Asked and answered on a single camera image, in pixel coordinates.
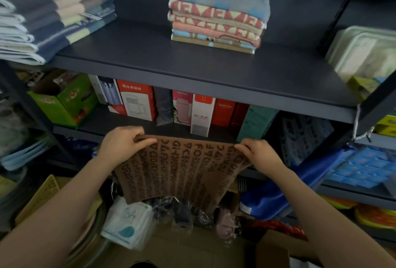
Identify person's right hand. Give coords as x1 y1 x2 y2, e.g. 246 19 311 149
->
234 139 287 178

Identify person's left hand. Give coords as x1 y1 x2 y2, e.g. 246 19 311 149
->
98 126 158 171

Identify brown letter print towel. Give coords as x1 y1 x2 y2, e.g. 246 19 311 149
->
113 135 253 213

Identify person's right forearm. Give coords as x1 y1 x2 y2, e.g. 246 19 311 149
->
271 167 396 268

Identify person's left forearm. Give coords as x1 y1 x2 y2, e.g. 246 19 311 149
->
0 157 116 268

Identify teal box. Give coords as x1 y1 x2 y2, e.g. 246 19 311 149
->
236 105 279 143

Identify dark red box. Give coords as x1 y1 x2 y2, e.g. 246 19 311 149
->
230 102 250 129

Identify dark grey packet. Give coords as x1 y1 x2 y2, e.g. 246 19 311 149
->
153 87 174 127

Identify red and white cup box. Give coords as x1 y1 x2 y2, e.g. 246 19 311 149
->
117 79 157 122

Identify pink cup box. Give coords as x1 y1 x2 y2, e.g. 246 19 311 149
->
172 90 194 127

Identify white box with red top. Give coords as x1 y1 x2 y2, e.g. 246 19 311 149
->
190 93 216 138

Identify blue plastic dustpan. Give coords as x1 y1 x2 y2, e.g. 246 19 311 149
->
239 148 351 221

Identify blue and white patterned packet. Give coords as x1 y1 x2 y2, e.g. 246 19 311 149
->
280 113 335 167

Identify clear plastic bag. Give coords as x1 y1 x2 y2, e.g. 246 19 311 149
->
148 196 218 232

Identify pink slipper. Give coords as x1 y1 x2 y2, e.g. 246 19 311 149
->
215 207 241 241

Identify white plastic packet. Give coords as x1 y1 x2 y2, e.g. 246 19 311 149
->
100 196 156 251

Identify red plastic item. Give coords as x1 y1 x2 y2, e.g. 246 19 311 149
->
247 218 307 241

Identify green cardboard box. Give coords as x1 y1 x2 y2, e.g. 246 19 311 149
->
27 72 100 129

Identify dark metal shelf rack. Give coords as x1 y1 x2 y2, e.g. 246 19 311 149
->
0 0 396 247

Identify brown cardboard box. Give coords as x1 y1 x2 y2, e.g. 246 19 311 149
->
256 229 321 268

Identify metal basin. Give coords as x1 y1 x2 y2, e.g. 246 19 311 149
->
64 202 112 268

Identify yellow woven basket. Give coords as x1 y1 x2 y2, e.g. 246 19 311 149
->
14 174 61 227

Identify blue ice cube tray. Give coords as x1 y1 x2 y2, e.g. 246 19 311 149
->
326 147 396 190

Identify light blue plastic hangers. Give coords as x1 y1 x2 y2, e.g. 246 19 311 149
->
0 139 52 171

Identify stack of folded patterned towels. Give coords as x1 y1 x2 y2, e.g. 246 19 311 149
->
167 0 271 55

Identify yellow green box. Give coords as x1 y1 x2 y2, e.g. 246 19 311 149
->
346 76 388 102

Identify yellow packet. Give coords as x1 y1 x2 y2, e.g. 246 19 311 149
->
372 114 396 138

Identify orange yellow plastic plate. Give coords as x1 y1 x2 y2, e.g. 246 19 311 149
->
354 204 396 231

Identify stack of striped blue towels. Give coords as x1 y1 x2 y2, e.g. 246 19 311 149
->
0 0 118 66

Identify white string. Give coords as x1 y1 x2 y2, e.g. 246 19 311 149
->
351 103 375 142

